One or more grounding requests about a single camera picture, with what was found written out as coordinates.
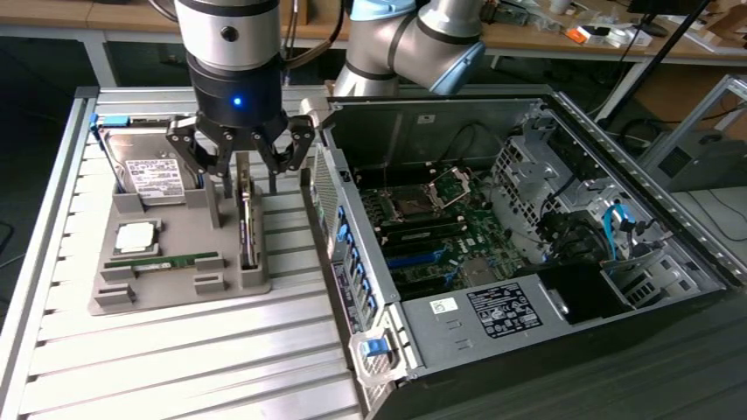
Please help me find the hard disk in blue carrier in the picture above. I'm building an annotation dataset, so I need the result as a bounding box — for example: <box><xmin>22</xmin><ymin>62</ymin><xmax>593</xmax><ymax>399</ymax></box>
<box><xmin>89</xmin><ymin>112</ymin><xmax>203</xmax><ymax>207</ymax></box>

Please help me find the silver chipset heatsink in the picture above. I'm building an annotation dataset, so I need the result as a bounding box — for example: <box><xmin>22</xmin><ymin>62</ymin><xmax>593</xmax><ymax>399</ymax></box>
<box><xmin>460</xmin><ymin>257</ymin><xmax>504</xmax><ymax>285</ymax></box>

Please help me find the silver CPU chip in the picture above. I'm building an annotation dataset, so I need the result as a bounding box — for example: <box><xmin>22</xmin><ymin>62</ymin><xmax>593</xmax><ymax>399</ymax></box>
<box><xmin>112</xmin><ymin>220</ymin><xmax>164</xmax><ymax>256</ymax></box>

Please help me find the green RAM stick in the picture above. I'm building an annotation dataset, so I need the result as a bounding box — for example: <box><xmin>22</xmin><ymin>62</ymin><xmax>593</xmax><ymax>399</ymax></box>
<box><xmin>118</xmin><ymin>252</ymin><xmax>220</xmax><ymax>271</ymax></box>

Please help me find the CPU socket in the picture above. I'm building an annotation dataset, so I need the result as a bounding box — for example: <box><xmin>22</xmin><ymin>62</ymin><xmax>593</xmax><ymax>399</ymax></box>
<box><xmin>387</xmin><ymin>185</ymin><xmax>436</xmax><ymax>218</ymax></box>

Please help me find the green graphics card black fan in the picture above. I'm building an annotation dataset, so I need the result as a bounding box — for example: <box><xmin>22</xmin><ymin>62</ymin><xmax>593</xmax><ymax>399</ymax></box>
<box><xmin>235</xmin><ymin>150</ymin><xmax>265</xmax><ymax>270</ymax></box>

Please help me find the green motherboard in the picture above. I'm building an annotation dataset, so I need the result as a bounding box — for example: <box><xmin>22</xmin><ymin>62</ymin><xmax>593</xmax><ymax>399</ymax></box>
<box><xmin>355</xmin><ymin>168</ymin><xmax>529</xmax><ymax>298</ymax></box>

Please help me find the grey plastic parts rack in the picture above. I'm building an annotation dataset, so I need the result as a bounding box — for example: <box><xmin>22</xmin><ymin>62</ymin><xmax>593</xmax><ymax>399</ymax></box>
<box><xmin>86</xmin><ymin>173</ymin><xmax>275</xmax><ymax>317</ymax></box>

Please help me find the black tripod pole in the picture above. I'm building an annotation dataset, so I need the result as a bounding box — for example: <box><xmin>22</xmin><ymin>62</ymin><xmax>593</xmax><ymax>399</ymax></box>
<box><xmin>593</xmin><ymin>0</ymin><xmax>715</xmax><ymax>124</ymax></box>

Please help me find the silver slotted disk bay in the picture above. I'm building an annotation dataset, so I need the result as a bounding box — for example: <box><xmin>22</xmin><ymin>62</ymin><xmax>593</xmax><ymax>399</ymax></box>
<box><xmin>600</xmin><ymin>253</ymin><xmax>724</xmax><ymax>312</ymax></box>

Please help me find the brown cardboard piece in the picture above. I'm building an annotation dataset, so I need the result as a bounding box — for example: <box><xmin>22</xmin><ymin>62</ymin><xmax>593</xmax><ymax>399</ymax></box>
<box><xmin>703</xmin><ymin>0</ymin><xmax>747</xmax><ymax>43</ymax></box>

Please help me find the blue expansion slot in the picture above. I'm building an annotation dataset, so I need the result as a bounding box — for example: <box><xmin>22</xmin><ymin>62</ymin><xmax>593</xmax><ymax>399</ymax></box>
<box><xmin>385</xmin><ymin>251</ymin><xmax>444</xmax><ymax>270</ymax></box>

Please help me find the black plastic shroud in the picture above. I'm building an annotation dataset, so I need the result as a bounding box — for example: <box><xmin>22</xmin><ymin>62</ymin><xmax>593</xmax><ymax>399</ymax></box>
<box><xmin>535</xmin><ymin>262</ymin><xmax>636</xmax><ymax>326</ymax></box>

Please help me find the aluminium profile frame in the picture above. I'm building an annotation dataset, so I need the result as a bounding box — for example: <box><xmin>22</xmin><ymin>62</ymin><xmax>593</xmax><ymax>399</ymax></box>
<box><xmin>679</xmin><ymin>73</ymin><xmax>747</xmax><ymax>132</ymax></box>

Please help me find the open black PC case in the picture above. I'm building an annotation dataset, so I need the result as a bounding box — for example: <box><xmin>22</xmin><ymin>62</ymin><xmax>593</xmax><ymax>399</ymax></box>
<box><xmin>296</xmin><ymin>84</ymin><xmax>740</xmax><ymax>420</ymax></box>

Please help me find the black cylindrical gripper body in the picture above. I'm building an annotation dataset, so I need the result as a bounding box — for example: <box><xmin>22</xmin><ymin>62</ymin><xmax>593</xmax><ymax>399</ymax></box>
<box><xmin>185</xmin><ymin>55</ymin><xmax>291</xmax><ymax>133</ymax></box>

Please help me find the black monitor stand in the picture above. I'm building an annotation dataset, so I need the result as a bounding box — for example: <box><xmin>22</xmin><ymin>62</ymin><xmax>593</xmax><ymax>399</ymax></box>
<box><xmin>627</xmin><ymin>0</ymin><xmax>711</xmax><ymax>37</ymax></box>

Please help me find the wooden desk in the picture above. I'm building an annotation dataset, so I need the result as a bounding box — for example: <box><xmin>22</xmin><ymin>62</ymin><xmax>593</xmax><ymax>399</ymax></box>
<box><xmin>0</xmin><ymin>0</ymin><xmax>747</xmax><ymax>88</ymax></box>

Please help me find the silver power supply unit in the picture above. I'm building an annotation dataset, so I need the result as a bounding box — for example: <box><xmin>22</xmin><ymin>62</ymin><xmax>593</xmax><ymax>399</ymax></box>
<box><xmin>399</xmin><ymin>275</ymin><xmax>571</xmax><ymax>373</ymax></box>

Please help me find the metal socket cover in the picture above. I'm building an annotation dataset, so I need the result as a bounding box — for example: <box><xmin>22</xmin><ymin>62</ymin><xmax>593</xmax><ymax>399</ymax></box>
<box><xmin>428</xmin><ymin>168</ymin><xmax>473</xmax><ymax>205</ymax></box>

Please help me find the white box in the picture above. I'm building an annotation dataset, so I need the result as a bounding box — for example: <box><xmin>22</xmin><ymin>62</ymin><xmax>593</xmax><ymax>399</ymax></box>
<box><xmin>605</xmin><ymin>25</ymin><xmax>653</xmax><ymax>48</ymax></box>

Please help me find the black RAM slot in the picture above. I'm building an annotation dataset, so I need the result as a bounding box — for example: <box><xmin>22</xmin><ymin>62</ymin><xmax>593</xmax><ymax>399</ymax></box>
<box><xmin>384</xmin><ymin>229</ymin><xmax>468</xmax><ymax>246</ymax></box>
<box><xmin>377</xmin><ymin>220</ymin><xmax>461</xmax><ymax>235</ymax></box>

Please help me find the light blue wire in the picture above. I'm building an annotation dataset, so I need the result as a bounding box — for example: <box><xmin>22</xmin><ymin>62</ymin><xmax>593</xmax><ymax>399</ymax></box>
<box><xmin>601</xmin><ymin>202</ymin><xmax>636</xmax><ymax>263</ymax></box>

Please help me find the black expansion slot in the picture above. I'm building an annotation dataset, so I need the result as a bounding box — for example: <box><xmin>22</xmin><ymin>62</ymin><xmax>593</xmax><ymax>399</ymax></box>
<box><xmin>383</xmin><ymin>243</ymin><xmax>440</xmax><ymax>259</ymax></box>

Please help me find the orange and black box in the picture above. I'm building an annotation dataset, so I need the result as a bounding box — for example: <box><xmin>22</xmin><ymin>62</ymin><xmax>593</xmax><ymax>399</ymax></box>
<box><xmin>568</xmin><ymin>24</ymin><xmax>612</xmax><ymax>45</ymax></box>

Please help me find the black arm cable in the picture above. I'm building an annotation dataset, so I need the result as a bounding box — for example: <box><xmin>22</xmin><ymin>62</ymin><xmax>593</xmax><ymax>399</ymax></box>
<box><xmin>279</xmin><ymin>0</ymin><xmax>349</xmax><ymax>69</ymax></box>

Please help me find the black wire bundle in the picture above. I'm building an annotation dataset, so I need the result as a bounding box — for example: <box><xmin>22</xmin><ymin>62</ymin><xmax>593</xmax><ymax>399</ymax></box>
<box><xmin>533</xmin><ymin>209</ymin><xmax>605</xmax><ymax>266</ymax></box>

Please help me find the silver disk bay cage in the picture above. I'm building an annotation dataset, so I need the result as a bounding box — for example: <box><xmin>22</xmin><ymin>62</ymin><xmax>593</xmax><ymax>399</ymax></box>
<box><xmin>489</xmin><ymin>133</ymin><xmax>584</xmax><ymax>228</ymax></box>

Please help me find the grey computer tower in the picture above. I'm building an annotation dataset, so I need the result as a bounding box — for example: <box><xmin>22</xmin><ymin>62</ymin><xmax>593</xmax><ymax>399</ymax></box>
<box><xmin>639</xmin><ymin>126</ymin><xmax>747</xmax><ymax>193</ymax></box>

